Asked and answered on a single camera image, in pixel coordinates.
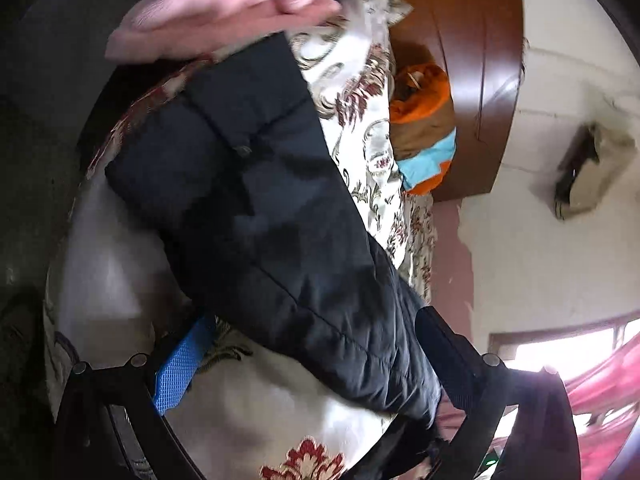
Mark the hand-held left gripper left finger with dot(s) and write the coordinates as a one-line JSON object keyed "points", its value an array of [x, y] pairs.
{"points": [[179, 366]]}

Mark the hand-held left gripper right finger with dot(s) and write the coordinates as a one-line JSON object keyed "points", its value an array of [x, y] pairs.
{"points": [[446, 355]]}

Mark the black padded jacket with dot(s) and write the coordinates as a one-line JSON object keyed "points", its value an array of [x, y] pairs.
{"points": [[260, 210]]}

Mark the floral bed sheet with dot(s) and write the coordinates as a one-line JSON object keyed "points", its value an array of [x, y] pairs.
{"points": [[280, 410]]}

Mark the window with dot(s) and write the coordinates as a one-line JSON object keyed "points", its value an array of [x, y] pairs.
{"points": [[565, 347]]}

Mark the pink curtain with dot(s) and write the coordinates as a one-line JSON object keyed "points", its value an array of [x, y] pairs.
{"points": [[605, 410]]}

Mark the orange brown blue pillow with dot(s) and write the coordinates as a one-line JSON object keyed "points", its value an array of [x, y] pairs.
{"points": [[425, 130]]}

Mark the wooden headboard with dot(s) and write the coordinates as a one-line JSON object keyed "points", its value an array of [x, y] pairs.
{"points": [[470, 60]]}

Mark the pink cloth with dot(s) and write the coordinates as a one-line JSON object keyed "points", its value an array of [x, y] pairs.
{"points": [[210, 5]]}

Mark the grey wall fixture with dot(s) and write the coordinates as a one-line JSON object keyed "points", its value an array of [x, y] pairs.
{"points": [[592, 172]]}

